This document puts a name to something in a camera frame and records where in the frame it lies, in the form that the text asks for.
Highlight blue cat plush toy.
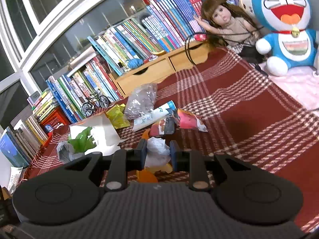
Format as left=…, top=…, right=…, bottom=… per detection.
left=252, top=0, right=319, bottom=77

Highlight row of blue pink books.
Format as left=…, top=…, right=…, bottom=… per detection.
left=146, top=0, right=207, bottom=53

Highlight white papers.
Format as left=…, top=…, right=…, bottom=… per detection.
left=7, top=166, right=24, bottom=193

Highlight white paper sheet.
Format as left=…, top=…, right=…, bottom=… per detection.
left=69, top=115, right=130, bottom=156

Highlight green plastic bag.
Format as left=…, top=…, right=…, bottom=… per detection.
left=68, top=127, right=96, bottom=153

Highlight yellow green wrapper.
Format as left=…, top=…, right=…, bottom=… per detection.
left=105, top=104, right=130, bottom=129

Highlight white tissue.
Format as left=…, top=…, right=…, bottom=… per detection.
left=146, top=137, right=172, bottom=168

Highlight clear plastic bag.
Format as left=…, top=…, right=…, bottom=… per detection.
left=124, top=83, right=158, bottom=121

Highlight blue cloth bundle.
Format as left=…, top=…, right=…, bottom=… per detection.
left=126, top=58, right=145, bottom=69

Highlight black cable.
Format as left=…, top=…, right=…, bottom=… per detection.
left=184, top=27, right=265, bottom=65

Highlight red checked blanket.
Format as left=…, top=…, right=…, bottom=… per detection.
left=24, top=46, right=319, bottom=233

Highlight brown haired doll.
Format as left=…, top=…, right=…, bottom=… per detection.
left=193, top=0, right=268, bottom=64

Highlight pink cloth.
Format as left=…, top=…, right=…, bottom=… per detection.
left=258, top=62, right=319, bottom=110

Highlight row of colourful picture books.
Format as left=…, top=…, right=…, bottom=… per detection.
left=87, top=17, right=165, bottom=76

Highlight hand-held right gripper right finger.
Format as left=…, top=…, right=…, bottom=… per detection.
left=169, top=141, right=253, bottom=193

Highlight wooden drawer organizer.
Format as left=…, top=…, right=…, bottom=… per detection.
left=110, top=41, right=212, bottom=97

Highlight dark red snack packet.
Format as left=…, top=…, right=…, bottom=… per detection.
left=150, top=117, right=176, bottom=137

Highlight row of blue spine books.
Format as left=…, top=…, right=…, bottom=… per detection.
left=46, top=55, right=124, bottom=123

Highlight stack of flat books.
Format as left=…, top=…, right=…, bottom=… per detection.
left=31, top=91, right=59, bottom=123

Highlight white blue snack packet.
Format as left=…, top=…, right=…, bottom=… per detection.
left=132, top=100, right=177, bottom=132

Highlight grey crumpled plastic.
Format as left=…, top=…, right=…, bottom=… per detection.
left=57, top=141, right=86, bottom=163

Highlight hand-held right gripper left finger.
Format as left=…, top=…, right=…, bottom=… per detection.
left=63, top=139, right=147, bottom=193

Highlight miniature black bicycle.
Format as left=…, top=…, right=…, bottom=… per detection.
left=81, top=91, right=110, bottom=118

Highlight pink snack packet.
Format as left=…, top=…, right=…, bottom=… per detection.
left=174, top=108, right=208, bottom=132

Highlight orange wrapper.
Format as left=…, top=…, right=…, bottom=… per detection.
left=136, top=164, right=173, bottom=183

